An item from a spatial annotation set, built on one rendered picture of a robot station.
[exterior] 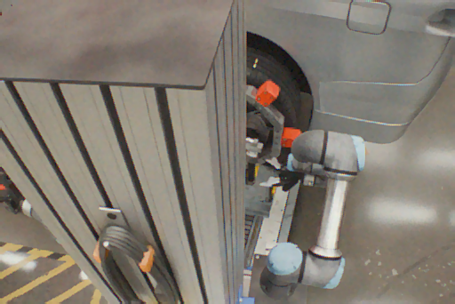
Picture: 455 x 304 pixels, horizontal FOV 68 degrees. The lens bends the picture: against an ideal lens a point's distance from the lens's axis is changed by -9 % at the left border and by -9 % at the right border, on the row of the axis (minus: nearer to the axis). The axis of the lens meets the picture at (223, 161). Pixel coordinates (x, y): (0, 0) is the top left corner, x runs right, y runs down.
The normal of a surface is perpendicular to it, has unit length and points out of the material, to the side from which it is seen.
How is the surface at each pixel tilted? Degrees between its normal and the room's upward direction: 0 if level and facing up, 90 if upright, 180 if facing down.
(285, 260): 7
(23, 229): 0
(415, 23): 90
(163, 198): 90
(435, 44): 91
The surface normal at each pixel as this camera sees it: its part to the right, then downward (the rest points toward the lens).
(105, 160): -0.16, 0.75
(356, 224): -0.04, -0.65
